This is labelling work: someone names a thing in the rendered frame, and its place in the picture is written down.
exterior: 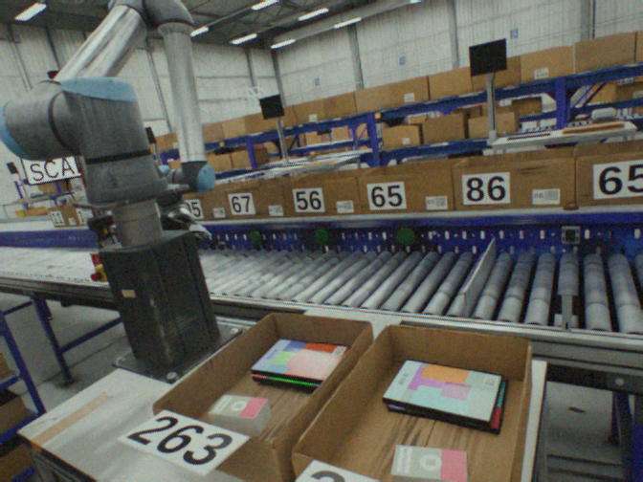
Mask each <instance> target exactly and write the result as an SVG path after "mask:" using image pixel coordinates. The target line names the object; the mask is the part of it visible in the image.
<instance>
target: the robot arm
mask: <svg viewBox="0 0 643 482"><path fill-rule="evenodd" d="M107 10H108V11H110V12H108V13H107V14H108V15H107V16H106V19H105V20H104V21H103V22H102V23H101V24H100V26H99V27H98V28H97V29H96V30H95V32H94V33H92V35H91V36H90V37H89V38H88V40H87V41H86V42H85V43H84V44H83V45H82V47H81V48H80V49H79V50H78V52H77V53H76V54H75V55H74V56H73V57H72V58H71V59H70V61H69V62H68V63H67V64H66V65H65V66H64V69H63V70H62V71H61V72H59V73H58V74H57V76H56V77H55V78H54V79H43V80H39V81H38V82H37V83H36V85H35V86H34V87H33V89H32V90H31V91H30V93H29V94H28V95H27V96H25V97H23V98H22V99H17V100H16V101H9V102H7V103H5V104H3V105H1V106H0V138H1V141H2V143H3V144H4V146H6V147H7V148H8V150H10V151H11V153H12V154H14V155H15V156H17V157H18V158H20V159H22V160H25V161H30V162H47V161H53V160H60V159H68V158H75V157H81V156H82V157H83V160H84V162H85V165H86V169H87V170H86V185H85V196H86V199H87V202H89V203H99V202H108V201H116V200H122V199H127V198H133V197H138V196H143V195H146V194H151V193H153V192H155V191H158V190H161V189H164V188H167V187H168V185H188V189H187V190H184V191H179V192H175V193H171V195H168V196H163V197H159V198H155V199H156V201H157V203H158V205H159V207H160V208H161V211H162V213H163V214H162V215H161V216H160V217H159V218H160V222H161V227H162V230H192V233H193V236H194V241H195V244H196V248H197V251H198V250H199V246H201V244H202V243H201V242H203V240H204V237H205V239H207V240H208V237H207V235H211V234H210V233H209V232H208V231H206V229H205V228H203V227H202V226H200V225H197V223H196V222H195V221H194V219H193V217H192V215H191V213H190V211H189V208H188V204H187V202H186V201H185V199H184V197H183V195H186V194H189V193H199V192H200V193H203V192H207V191H210V190H212V188H213V187H214V186H215V179H216V178H215V173H214V169H213V168H212V167H211V166H210V165H209V164H208V162H207V159H206V152H205V145H204V137H203V129H202V122H201V115H200V107H199V99H198V93H197V86H196V77H195V71H194V63H193V56H192V48H191V41H190V37H191V36H192V35H193V33H194V29H193V23H192V19H191V17H190V15H189V13H188V10H187V9H186V7H185V5H184V4H183V3H182V2H181V1H180V0H111V2H110V4H108V7H107ZM154 31H158V33H159V34H160V35H161V36H162V37H163V39H164V45H165V52H166V58H167V60H166V66H168V67H167V72H168V73H169V74H168V78H170V82H169V86H171V89H170V93H172V96H171V100H173V103H172V106H174V111H173V113H175V119H174V120H175V121H176V126H175V127H177V135H178V141H179V147H180V155H181V167H182V169H174V170H170V168H169V167H168V166H167V165H162V166H157V165H156V163H155V161H154V159H153V157H152V154H151V150H150V146H149V141H148V138H147V135H146V131H145V127H144V120H143V116H142V113H141V108H140V104H139V99H138V98H136V96H135V92H134V89H133V86H132V84H131V82H130V81H129V80H127V79H125V78H119V77H117V76H118V75H119V74H120V71H121V70H122V68H123V66H124V65H125V64H126V62H127V61H128V59H129V58H130V56H131V55H133V53H134V52H135V51H136V49H137V48H138V46H139V45H140V43H141V42H142V41H143V39H144V38H145V37H146V36H147V35H148V34H149V33H150V32H154ZM203 234H205V235H203Z"/></svg>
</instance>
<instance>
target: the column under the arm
mask: <svg viewBox="0 0 643 482"><path fill-rule="evenodd" d="M163 234H164V236H163V237H161V239H158V240H156V241H153V242H148V243H145V244H142V245H137V246H132V247H122V245H121V242H120V243H118V244H115V245H111V246H109V247H106V248H103V249H100V250H99V257H100V262H101V264H102V267H103V270H104V273H105V276H106V279H107V281H108V285H109V288H110V291H112V294H113V297H114V300H115V302H116V305H117V308H118V311H119V315H120V317H121V320H122V324H123V328H124V332H125V334H126V336H127V337H128V339H129V342H130V346H131V349H132V352H130V353H128V354H127V355H124V356H122V357H120V358H118V359H117V360H116V361H113V363H112V366H113V367H116V368H119V369H122V370H126V371H129V372H133V373H136V374H139V375H143V377H147V378H149V379H152V380H155V381H160V382H163V383H169V384H173V383H176V382H177V381H179V380H180V379H182V378H183V377H184V376H186V375H187V374H188V373H189V372H190V370H191V369H194V368H195V367H196V366H198V365H199V364H201V363H202V362H204V361H205V360H206V359H208V358H209V357H211V356H213V355H214V354H215V352H217V351H218V350H219V349H221V348H222V347H224V346H225V345H226V344H229V343H230V342H231V341H233V340H234V339H236V338H237V336H238V335H240V334H241V333H243V332H244V331H243V329H236V328H231V327H223V326H218V322H217V318H216V315H215V314H214V307H212V304H211V297H210V293H209V289H208V285H207V282H206V278H205V274H204V271H203V266H202V263H201V259H199V255H198V251H197V248H196V244H195V241H194V236H193V233H192V230H163Z"/></svg>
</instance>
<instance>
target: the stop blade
mask: <svg viewBox="0 0 643 482"><path fill-rule="evenodd" d="M496 262H497V250H496V237H493V239H492V241H491V243H490V244H489V246H488V248H487V250H486V252H485V254H484V255H483V257H482V259H481V261H480V263H479V264H478V266H477V268H476V270H475V272H474V274H473V275H472V277H471V279H470V282H469V284H468V285H467V287H466V289H465V291H464V299H465V313H466V318H470V317H471V315H472V313H473V311H474V309H475V306H476V304H477V301H478V300H479V299H480V297H481V293H482V291H483V289H484V287H485V285H486V283H487V279H488V277H489V275H490V273H491V271H492V270H493V266H495V264H496Z"/></svg>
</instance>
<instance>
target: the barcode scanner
mask: <svg viewBox="0 0 643 482"><path fill-rule="evenodd" d="M86 225H87V227H88V230H90V231H95V232H96V234H97V236H98V239H99V240H98V241H97V243H99V242H102V241H105V240H107V239H108V238H110V236H111V234H110V235H108V236H106V238H105V239H103V236H104V235H106V234H108V231H107V229H106V228H108V227H111V226H114V225H115V221H114V218H113V215H112V214H102V215H99V216H95V217H91V218H88V219H87V222H86Z"/></svg>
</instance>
